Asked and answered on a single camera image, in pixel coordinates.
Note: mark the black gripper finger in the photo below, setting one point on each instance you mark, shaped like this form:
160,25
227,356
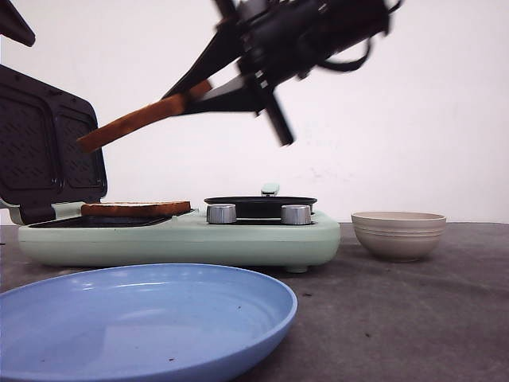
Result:
14,26

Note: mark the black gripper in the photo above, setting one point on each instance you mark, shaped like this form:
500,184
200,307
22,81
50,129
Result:
273,41

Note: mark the white bread slice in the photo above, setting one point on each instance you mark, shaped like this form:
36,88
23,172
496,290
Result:
168,107
136,209

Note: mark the breakfast maker hinged lid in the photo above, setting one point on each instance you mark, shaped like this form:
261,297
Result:
41,162

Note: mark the beige ceramic bowl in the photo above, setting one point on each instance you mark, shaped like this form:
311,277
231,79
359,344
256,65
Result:
398,236

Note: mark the mint green breakfast maker base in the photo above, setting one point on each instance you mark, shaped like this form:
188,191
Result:
99,241

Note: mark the black round frying pan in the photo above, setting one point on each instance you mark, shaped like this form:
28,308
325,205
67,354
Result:
259,207

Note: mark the left silver control knob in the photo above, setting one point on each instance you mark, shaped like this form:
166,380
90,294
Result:
221,214

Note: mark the silver control knob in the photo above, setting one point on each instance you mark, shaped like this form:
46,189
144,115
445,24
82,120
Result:
221,214
296,214

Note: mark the right silver control knob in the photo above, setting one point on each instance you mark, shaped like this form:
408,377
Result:
296,214

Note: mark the blue plate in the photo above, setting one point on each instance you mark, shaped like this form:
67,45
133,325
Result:
162,322

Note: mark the mint green pan handle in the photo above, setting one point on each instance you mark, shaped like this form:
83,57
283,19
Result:
270,189

